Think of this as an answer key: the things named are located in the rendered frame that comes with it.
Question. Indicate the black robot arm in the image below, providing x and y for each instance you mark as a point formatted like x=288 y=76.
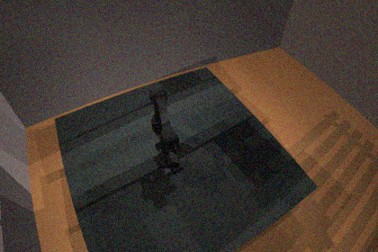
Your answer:
x=161 y=125

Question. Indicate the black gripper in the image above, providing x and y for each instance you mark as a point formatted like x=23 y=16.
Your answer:
x=174 y=170

